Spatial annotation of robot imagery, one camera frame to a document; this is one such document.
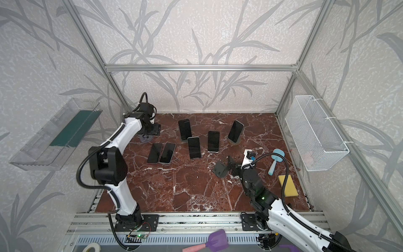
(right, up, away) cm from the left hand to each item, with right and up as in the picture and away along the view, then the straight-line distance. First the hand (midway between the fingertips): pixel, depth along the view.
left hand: (155, 126), depth 93 cm
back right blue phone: (+51, -3, +17) cm, 54 cm away
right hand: (+47, -13, -15) cm, 51 cm away
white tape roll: (-16, -53, -25) cm, 61 cm away
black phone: (+17, -1, +5) cm, 18 cm away
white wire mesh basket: (+77, -7, -33) cm, 83 cm away
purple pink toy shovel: (+37, -51, -24) cm, 68 cm away
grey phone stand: (-9, -8, +9) cm, 15 cm away
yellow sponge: (+79, -36, -5) cm, 87 cm away
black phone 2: (+35, -9, -2) cm, 36 cm away
